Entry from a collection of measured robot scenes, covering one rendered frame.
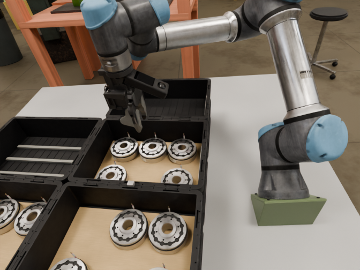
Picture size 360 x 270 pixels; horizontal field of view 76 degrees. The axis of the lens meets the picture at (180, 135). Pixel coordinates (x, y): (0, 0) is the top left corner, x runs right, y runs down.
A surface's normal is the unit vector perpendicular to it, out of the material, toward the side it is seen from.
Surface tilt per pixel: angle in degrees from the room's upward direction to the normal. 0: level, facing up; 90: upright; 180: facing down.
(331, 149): 51
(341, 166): 0
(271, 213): 90
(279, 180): 31
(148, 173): 0
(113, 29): 94
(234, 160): 0
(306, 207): 90
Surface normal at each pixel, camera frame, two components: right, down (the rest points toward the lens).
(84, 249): -0.09, -0.74
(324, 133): 0.33, -0.01
